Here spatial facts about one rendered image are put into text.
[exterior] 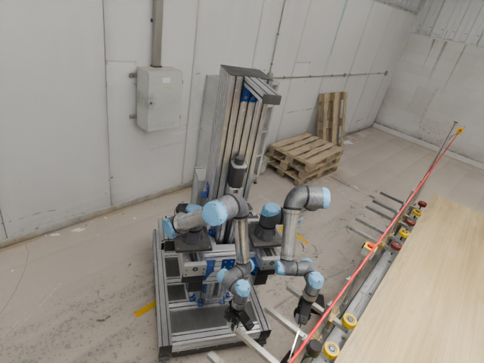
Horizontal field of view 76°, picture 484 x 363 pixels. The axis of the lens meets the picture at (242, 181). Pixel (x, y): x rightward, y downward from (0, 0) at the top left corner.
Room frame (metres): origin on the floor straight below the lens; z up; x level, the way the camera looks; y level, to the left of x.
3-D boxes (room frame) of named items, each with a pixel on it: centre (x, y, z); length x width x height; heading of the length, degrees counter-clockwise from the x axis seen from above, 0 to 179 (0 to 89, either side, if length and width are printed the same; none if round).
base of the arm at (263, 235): (1.69, -0.22, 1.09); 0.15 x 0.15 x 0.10
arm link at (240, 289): (1.09, -0.11, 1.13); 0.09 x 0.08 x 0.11; 54
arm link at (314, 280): (1.18, -0.47, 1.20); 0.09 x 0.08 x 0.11; 12
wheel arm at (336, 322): (1.36, -0.61, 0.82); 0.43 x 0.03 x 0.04; 56
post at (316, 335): (1.13, -0.57, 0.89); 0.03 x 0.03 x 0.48; 56
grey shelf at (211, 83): (4.00, 0.22, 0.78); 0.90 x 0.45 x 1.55; 141
